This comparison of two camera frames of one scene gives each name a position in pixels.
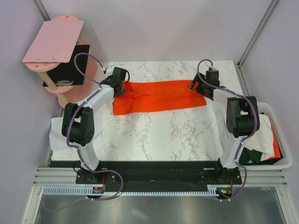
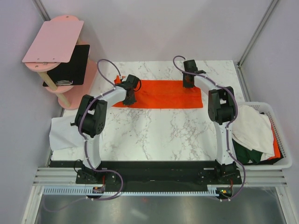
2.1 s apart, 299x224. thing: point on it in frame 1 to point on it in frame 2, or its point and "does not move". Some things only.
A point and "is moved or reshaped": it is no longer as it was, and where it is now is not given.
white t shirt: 262,140 does not move
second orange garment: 277,153 does not move
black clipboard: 67,73 does not move
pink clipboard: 54,42 does not move
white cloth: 58,142 does not move
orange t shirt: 145,96 is moved or reshaped
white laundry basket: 284,163 does not move
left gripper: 120,94 to 131,101
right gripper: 197,79 to 185,85
